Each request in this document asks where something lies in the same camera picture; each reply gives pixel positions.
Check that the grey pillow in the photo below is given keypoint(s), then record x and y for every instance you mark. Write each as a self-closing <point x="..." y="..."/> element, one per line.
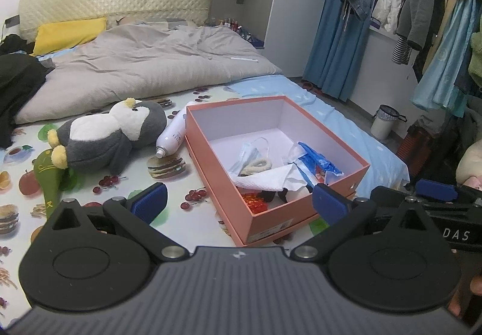
<point x="180" y="22"/>

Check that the black wall charger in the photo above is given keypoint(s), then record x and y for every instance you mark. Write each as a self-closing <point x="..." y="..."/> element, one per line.
<point x="11" y="21"/>

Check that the red foil packet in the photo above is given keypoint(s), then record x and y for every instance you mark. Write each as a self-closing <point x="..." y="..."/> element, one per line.
<point x="256" y="203"/>

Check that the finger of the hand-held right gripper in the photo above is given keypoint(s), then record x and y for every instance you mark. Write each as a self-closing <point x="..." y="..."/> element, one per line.
<point x="436" y="190"/>

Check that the person's right hand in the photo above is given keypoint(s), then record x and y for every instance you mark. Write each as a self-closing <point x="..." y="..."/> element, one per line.
<point x="475" y="284"/>

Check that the green massage hammer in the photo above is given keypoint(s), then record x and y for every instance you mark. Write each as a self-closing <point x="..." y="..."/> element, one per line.
<point x="47" y="177"/>

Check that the white paper tissue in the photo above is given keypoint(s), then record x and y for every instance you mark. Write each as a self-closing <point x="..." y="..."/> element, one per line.
<point x="263" y="179"/>

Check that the clear plastic bag with mask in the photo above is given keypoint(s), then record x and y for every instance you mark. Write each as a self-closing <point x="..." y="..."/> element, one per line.
<point x="248" y="150"/>

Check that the white paper strip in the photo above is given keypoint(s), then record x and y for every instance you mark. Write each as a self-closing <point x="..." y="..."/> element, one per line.
<point x="244" y="58"/>

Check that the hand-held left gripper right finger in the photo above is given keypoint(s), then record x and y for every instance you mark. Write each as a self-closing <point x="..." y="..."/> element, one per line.
<point x="331" y="203"/>

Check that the blue plastic wrapper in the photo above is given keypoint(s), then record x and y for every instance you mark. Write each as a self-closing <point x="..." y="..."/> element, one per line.
<point x="316" y="162"/>

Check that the blue curtain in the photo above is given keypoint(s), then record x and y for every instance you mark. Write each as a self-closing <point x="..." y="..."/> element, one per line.
<point x="331" y="49"/>

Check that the food printed mat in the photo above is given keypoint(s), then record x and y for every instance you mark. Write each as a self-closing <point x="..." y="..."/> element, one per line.
<point x="199" y="222"/>

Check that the yellow pillow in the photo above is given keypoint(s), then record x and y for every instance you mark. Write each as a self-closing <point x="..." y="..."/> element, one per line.
<point x="67" y="32"/>

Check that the cream puffy garment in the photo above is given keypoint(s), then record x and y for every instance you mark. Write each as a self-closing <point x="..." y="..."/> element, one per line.
<point x="469" y="165"/>

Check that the black clothing pile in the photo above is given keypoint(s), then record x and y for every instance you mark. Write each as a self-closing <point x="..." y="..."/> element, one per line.
<point x="19" y="86"/>

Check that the white spray bottle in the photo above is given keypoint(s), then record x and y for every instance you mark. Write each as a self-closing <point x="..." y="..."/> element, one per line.
<point x="171" y="137"/>

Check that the grey duvet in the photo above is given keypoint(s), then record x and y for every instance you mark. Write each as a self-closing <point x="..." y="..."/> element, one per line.
<point x="150" y="60"/>

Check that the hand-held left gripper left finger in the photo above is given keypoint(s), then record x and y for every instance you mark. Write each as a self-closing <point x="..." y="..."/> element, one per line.
<point x="150" y="201"/>

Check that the red slippers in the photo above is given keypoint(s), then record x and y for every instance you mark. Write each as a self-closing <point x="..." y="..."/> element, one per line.
<point x="310" y="86"/>

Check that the rack of hanging clothes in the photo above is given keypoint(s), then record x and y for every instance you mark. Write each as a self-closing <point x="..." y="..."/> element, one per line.
<point x="421" y="0"/>

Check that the white trash bin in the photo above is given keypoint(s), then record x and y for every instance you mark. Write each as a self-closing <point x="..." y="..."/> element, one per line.
<point x="382" y="128"/>

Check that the red ribbed heater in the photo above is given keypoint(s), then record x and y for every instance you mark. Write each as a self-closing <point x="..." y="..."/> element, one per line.
<point x="414" y="150"/>

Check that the orange cardboard box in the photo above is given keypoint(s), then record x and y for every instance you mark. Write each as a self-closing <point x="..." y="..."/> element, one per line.
<point x="271" y="222"/>

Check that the row of small bottles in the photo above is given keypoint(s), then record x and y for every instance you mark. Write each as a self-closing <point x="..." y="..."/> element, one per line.
<point x="228" y="23"/>

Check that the small black garment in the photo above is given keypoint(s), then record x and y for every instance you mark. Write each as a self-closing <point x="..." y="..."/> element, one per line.
<point x="15" y="43"/>

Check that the grey penguin plush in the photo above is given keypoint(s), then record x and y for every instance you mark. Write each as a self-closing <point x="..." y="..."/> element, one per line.
<point x="101" y="143"/>

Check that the white wall cabinet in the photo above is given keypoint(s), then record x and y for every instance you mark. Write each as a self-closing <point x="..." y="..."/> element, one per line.
<point x="290" y="19"/>

